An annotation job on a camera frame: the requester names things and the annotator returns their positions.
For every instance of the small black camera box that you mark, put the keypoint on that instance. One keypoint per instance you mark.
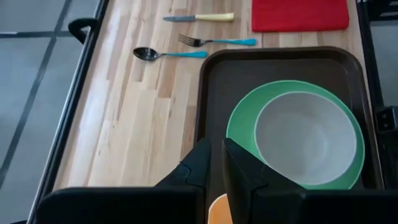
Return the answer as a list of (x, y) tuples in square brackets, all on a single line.
[(387, 119)]

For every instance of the orange mug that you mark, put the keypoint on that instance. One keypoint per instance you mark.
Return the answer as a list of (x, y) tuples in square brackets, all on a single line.
[(219, 211)]

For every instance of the green plate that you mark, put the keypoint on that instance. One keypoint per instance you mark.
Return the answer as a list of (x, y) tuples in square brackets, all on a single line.
[(245, 118)]

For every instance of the light grey bowl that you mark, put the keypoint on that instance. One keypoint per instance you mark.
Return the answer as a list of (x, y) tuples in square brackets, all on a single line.
[(304, 140)]

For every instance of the black frame clamp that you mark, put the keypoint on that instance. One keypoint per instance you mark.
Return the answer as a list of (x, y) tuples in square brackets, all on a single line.
[(77, 25)]

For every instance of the brown plastic tray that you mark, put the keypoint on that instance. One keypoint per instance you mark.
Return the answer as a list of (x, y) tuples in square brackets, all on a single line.
[(224, 93)]

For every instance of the red cloth napkin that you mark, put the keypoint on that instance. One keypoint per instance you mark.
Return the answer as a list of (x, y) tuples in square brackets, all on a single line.
[(298, 15)]

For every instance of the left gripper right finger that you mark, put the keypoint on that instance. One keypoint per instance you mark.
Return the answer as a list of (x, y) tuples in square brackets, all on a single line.
[(242, 174)]

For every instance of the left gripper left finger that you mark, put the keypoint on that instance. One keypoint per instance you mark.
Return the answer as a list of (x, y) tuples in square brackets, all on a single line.
[(196, 171)]

